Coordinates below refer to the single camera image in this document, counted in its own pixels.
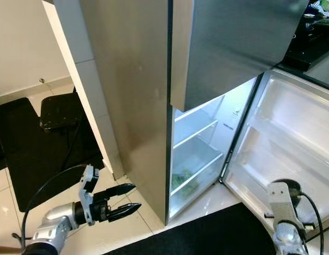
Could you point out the small metal door stopper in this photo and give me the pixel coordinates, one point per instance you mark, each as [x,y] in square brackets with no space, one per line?
[43,81]

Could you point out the black folding stool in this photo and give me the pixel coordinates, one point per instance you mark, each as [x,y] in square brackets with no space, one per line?
[60,111]

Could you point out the clear crisper drawer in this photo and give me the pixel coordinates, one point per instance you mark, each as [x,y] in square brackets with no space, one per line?
[199,171]

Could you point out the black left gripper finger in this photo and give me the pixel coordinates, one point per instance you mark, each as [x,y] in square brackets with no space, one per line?
[119,189]
[124,211]

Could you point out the steel freezer door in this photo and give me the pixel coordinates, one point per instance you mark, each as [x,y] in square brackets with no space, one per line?
[238,48]

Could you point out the green leafy vegetables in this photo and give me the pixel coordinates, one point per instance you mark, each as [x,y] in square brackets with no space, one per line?
[183,178]

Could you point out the stainless steel fridge cabinet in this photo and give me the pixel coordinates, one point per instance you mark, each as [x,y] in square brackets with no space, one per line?
[132,106]

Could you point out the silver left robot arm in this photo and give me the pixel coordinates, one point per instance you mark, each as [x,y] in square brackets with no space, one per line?
[58,220]

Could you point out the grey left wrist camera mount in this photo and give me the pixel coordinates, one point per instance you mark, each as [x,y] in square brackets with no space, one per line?
[90,183]

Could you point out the black cooktop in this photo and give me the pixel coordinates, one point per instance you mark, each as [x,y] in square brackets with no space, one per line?
[310,45]

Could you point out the glass fridge shelf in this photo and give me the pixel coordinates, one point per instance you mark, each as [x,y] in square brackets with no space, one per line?
[191,113]
[195,134]

